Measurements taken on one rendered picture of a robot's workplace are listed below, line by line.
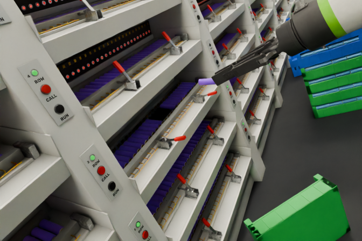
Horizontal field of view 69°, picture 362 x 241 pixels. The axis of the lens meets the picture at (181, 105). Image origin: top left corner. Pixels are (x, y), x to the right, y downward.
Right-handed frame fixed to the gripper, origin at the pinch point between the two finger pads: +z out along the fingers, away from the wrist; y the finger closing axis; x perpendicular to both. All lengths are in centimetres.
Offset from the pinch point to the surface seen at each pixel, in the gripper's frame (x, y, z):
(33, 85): -22.7, 36.9, 12.0
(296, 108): 62, -95, 26
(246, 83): 25, -68, 31
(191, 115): 7.9, -4.1, 22.2
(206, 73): 2.3, -29.5, 24.3
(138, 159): 4.3, 22.1, 23.7
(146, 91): -8.7, 11.2, 16.7
